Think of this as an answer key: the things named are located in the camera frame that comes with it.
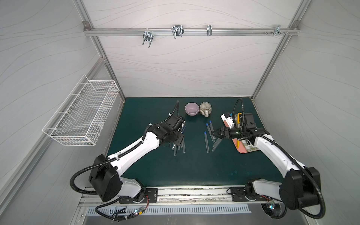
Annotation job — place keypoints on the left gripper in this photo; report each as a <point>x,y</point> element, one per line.
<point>178,138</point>

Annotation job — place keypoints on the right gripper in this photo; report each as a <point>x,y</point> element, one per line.
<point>223,132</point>

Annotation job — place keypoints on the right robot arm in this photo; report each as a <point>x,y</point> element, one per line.
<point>301,185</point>

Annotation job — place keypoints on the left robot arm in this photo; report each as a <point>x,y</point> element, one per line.
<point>106,172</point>

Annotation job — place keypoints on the test tube ten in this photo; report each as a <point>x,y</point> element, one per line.
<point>213,149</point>

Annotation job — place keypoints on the test tube nine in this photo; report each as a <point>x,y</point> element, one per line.
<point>217,142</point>

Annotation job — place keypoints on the test tube eight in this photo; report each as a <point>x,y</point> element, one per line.
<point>211,127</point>

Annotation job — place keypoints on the test tube seven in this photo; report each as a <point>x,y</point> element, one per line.
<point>210,132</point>

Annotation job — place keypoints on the test tube six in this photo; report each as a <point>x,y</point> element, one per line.
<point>206,142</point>

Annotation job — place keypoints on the test tube five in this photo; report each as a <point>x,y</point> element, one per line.
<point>183,146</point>

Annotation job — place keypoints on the pink tray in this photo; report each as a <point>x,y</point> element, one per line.
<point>241,146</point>

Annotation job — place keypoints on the yellow tongs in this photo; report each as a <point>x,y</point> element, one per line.
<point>239,120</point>

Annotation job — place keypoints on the grey ribbed mug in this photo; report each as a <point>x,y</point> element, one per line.
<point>205,109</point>

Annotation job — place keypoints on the green table mat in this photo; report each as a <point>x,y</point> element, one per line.
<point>224,166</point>

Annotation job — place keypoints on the purple bowl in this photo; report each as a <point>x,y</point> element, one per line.
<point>192,109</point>

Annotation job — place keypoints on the checked cloth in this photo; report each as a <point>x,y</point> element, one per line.
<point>249,147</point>

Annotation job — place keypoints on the metal clamp one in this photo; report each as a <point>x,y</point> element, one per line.
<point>147,37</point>

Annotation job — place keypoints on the aluminium cross bar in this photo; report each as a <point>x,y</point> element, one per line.
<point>195,32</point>

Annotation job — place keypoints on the metal clamp two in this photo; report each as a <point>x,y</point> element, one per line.
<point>177,31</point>

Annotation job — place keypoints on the metal clamp three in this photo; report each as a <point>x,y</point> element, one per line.
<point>209,30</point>

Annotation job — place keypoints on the metal clamp four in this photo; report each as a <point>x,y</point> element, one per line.
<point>277,32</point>

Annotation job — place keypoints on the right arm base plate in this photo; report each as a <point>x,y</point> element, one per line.
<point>239,194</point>

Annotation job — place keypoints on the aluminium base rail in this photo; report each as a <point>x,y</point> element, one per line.
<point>199,195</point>

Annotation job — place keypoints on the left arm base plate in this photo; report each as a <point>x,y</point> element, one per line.
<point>146,195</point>

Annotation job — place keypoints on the white wire basket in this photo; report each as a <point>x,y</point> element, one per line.
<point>81,117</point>

